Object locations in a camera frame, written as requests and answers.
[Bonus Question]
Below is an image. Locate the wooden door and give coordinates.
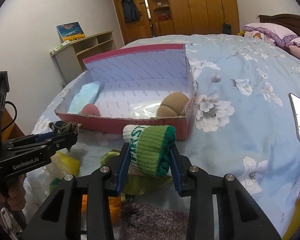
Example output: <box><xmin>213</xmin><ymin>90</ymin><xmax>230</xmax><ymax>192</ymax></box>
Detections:
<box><xmin>112</xmin><ymin>0</ymin><xmax>153</xmax><ymax>44</ymax></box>

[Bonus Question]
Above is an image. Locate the cartoon print pillow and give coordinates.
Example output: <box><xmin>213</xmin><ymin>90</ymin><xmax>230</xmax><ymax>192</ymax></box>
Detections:
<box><xmin>250</xmin><ymin>31</ymin><xmax>276</xmax><ymax>46</ymax></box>

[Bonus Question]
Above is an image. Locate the wooden cabinet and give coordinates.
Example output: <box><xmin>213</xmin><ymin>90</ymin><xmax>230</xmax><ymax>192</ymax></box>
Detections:
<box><xmin>2</xmin><ymin>107</ymin><xmax>26</xmax><ymax>141</ymax></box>

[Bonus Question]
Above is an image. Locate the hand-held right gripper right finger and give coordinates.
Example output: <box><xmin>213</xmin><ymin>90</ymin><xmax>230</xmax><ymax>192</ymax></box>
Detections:
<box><xmin>169</xmin><ymin>144</ymin><xmax>282</xmax><ymax>240</ymax></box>

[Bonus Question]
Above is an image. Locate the green satin ribbon bow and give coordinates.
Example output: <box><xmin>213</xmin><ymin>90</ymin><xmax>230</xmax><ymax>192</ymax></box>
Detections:
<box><xmin>100</xmin><ymin>149</ymin><xmax>173</xmax><ymax>197</ymax></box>

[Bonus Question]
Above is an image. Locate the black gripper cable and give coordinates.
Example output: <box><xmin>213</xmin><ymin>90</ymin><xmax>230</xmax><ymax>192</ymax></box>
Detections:
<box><xmin>1</xmin><ymin>101</ymin><xmax>18</xmax><ymax>132</ymax></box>

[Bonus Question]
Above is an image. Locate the translucent white mesh bag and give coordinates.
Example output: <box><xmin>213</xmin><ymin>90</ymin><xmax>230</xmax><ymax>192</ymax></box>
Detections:
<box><xmin>129</xmin><ymin>100</ymin><xmax>190</xmax><ymax>120</ymax></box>

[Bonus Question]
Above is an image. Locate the person's left hand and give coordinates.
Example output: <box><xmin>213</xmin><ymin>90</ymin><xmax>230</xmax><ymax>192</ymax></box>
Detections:
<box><xmin>0</xmin><ymin>174</ymin><xmax>27</xmax><ymax>211</ymax></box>

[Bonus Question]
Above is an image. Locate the brown knit cloth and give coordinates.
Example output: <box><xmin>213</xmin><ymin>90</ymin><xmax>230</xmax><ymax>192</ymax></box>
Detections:
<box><xmin>119</xmin><ymin>203</ymin><xmax>188</xmax><ymax>240</ymax></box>

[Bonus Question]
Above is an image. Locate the tan makeup sponge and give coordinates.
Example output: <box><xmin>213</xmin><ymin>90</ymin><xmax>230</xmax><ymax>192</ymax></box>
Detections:
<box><xmin>157</xmin><ymin>92</ymin><xmax>191</xmax><ymax>118</ymax></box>

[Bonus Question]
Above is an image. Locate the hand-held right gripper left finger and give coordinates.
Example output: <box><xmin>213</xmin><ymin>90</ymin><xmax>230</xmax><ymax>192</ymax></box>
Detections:
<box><xmin>22</xmin><ymin>142</ymin><xmax>131</xmax><ymax>240</ymax></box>

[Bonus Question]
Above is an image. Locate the white drawstring mesh pouch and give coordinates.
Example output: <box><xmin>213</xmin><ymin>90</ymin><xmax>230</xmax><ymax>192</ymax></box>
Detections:
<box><xmin>22</xmin><ymin>166</ymin><xmax>65</xmax><ymax>220</ymax></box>

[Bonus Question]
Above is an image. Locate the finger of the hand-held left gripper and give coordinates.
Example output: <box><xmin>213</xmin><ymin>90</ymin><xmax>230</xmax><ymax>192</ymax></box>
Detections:
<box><xmin>2</xmin><ymin>132</ymin><xmax>78</xmax><ymax>160</ymax></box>
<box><xmin>4</xmin><ymin>131</ymin><xmax>57</xmax><ymax>148</ymax></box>

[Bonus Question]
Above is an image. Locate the orange ribbon bow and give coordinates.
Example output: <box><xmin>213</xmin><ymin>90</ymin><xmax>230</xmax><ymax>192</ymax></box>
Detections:
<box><xmin>81</xmin><ymin>194</ymin><xmax>122</xmax><ymax>225</ymax></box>

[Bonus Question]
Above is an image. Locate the dark wooden headboard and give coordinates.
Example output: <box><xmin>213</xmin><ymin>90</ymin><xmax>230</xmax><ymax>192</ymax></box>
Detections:
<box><xmin>258</xmin><ymin>14</ymin><xmax>300</xmax><ymax>31</ymax></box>

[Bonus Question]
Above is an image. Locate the metal clip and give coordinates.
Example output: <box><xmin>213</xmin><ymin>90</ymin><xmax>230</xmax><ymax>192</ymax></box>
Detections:
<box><xmin>0</xmin><ymin>207</ymin><xmax>23</xmax><ymax>240</ymax></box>

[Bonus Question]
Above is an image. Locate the light blue sock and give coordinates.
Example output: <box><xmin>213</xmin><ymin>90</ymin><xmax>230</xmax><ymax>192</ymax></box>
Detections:
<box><xmin>69</xmin><ymin>81</ymin><xmax>102</xmax><ymax>114</ymax></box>

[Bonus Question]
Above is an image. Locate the pink cardboard box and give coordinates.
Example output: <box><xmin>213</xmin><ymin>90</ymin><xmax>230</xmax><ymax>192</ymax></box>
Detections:
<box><xmin>54</xmin><ymin>44</ymin><xmax>198</xmax><ymax>142</ymax></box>

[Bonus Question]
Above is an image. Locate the beige shelf desk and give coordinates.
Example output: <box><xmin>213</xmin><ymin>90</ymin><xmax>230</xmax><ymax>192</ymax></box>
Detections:
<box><xmin>50</xmin><ymin>31</ymin><xmax>117</xmax><ymax>86</ymax></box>

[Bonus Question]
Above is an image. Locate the yellow sponge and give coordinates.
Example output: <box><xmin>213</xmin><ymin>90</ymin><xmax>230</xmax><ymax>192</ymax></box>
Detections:
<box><xmin>51</xmin><ymin>151</ymin><xmax>81</xmax><ymax>178</ymax></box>

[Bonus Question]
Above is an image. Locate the green and white packet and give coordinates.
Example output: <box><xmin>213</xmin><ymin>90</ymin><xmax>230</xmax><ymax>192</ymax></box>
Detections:
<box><xmin>52</xmin><ymin>42</ymin><xmax>71</xmax><ymax>53</ymax></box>

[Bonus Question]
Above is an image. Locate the blue and yellow painting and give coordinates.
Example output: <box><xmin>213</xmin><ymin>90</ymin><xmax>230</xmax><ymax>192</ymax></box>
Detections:
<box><xmin>56</xmin><ymin>22</ymin><xmax>86</xmax><ymax>42</ymax></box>

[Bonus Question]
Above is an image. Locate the dark hanging jacket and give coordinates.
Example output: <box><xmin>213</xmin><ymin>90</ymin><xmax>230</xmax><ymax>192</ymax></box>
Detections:
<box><xmin>121</xmin><ymin>0</ymin><xmax>141</xmax><ymax>24</ymax></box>

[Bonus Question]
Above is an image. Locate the green and white sock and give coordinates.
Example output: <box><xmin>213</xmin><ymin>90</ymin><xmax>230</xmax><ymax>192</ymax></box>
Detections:
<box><xmin>122</xmin><ymin>124</ymin><xmax>177</xmax><ymax>178</ymax></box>
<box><xmin>49</xmin><ymin>177</ymin><xmax>63</xmax><ymax>193</ymax></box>

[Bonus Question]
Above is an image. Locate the pink makeup sponge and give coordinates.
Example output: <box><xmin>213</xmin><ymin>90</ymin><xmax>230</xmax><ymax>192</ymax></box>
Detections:
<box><xmin>81</xmin><ymin>103</ymin><xmax>101</xmax><ymax>117</ymax></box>

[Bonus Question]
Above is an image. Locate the wooden wardrobe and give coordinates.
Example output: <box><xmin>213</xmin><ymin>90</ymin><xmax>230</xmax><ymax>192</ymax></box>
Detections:
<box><xmin>150</xmin><ymin>0</ymin><xmax>240</xmax><ymax>37</ymax></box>

